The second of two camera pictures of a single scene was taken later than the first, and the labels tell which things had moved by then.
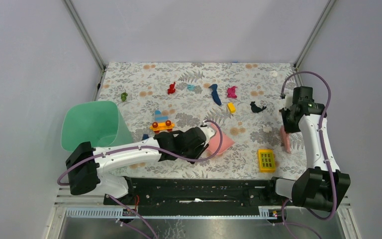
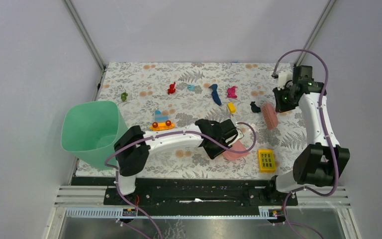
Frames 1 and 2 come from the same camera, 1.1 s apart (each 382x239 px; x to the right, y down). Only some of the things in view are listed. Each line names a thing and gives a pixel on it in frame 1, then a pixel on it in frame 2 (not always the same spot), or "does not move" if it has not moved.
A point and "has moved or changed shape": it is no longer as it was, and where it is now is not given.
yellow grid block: [266, 160] does not move
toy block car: [161, 123] does not move
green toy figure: [124, 96] does not move
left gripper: [201, 149] → [213, 154]
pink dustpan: [214, 142] has moved or changed shape
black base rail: [159, 192] does not move
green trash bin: [99, 123] does not move
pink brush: [286, 138] → [270, 116]
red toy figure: [171, 90] does not move
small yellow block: [231, 107] does not move
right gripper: [289, 129] → [280, 107]
